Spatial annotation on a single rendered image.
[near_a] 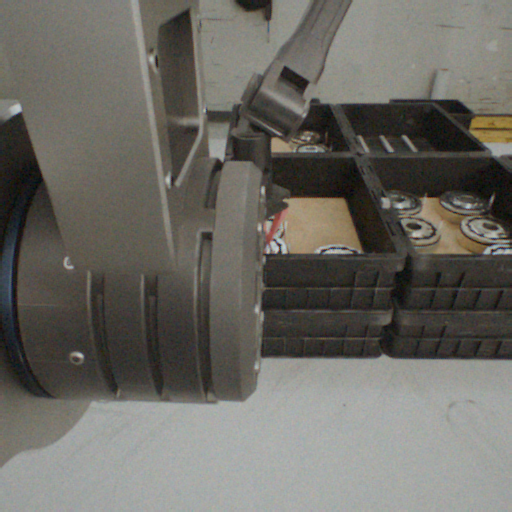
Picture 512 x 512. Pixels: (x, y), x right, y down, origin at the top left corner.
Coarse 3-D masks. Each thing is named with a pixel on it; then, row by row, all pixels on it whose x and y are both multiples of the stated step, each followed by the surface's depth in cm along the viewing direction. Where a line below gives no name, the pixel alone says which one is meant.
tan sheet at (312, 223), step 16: (304, 208) 95; (320, 208) 95; (336, 208) 95; (288, 224) 90; (304, 224) 90; (320, 224) 90; (336, 224) 90; (352, 224) 90; (304, 240) 85; (320, 240) 85; (336, 240) 85; (352, 240) 85
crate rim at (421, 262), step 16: (368, 160) 92; (496, 160) 92; (384, 192) 80; (400, 224) 70; (416, 256) 63; (432, 256) 63; (448, 256) 63; (464, 256) 63; (480, 256) 63; (496, 256) 63
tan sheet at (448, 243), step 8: (432, 200) 98; (424, 208) 95; (432, 208) 95; (424, 216) 92; (432, 216) 92; (448, 224) 90; (456, 224) 90; (440, 232) 87; (448, 232) 87; (456, 232) 87; (440, 240) 85; (448, 240) 85; (456, 240) 85; (440, 248) 82; (448, 248) 82; (456, 248) 82; (464, 248) 82
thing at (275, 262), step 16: (224, 160) 92; (368, 176) 85; (368, 192) 81; (384, 208) 75; (384, 224) 70; (400, 240) 66; (272, 256) 63; (288, 256) 63; (304, 256) 63; (320, 256) 63; (336, 256) 63; (352, 256) 63; (368, 256) 63; (384, 256) 63; (400, 256) 63
